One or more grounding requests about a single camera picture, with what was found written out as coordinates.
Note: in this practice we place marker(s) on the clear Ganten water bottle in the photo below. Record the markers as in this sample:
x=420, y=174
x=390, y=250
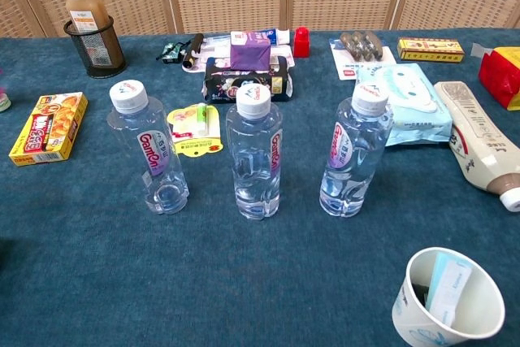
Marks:
x=349, y=160
x=256, y=160
x=158, y=152

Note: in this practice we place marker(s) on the lip balm blister card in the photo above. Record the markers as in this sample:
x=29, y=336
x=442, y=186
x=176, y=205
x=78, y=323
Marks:
x=200, y=140

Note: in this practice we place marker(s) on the black sanitary pad pack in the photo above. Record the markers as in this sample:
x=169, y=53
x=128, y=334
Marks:
x=225, y=83

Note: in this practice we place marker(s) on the purple small box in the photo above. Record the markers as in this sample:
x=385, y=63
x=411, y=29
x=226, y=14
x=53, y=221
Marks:
x=250, y=56

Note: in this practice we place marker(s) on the clear pink zip pouch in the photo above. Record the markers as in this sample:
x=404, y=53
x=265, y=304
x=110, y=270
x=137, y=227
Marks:
x=213, y=52

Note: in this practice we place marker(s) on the small red plastic block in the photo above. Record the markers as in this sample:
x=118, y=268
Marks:
x=301, y=44

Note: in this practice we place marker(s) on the white blue toothpaste box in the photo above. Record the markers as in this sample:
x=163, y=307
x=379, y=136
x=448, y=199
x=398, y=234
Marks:
x=278, y=36

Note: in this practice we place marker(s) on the hair clips on white card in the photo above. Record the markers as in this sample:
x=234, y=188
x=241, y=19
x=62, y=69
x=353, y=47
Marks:
x=357, y=63

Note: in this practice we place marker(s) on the small green packet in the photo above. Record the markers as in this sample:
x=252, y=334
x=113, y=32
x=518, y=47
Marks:
x=170, y=52

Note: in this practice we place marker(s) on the blue carpet table cover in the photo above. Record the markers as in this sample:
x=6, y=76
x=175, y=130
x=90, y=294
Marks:
x=203, y=282

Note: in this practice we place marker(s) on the light blue wet wipes pack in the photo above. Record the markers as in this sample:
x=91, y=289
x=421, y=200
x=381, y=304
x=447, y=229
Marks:
x=414, y=99

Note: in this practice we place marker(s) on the black mesh pen holder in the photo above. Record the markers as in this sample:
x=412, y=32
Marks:
x=103, y=58

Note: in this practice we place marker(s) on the small yellow red carton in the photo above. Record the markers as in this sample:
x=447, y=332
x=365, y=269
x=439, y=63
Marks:
x=430, y=50

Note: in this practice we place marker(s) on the yellow curry box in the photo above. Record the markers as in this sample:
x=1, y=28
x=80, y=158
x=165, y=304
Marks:
x=48, y=131

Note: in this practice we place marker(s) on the grey lying bottle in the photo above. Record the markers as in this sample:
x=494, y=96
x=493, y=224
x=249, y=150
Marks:
x=475, y=135

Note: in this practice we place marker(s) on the brown juice bottle white cap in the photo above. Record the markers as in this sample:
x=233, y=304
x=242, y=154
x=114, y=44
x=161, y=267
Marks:
x=85, y=9

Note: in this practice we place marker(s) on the blue white sachet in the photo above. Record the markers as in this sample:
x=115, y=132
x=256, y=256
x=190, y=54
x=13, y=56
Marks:
x=447, y=294

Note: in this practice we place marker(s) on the yellow red snack bag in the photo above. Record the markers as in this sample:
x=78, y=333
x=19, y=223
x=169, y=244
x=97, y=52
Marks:
x=499, y=75

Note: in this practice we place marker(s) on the white paper cup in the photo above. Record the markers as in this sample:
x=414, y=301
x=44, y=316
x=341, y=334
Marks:
x=481, y=308

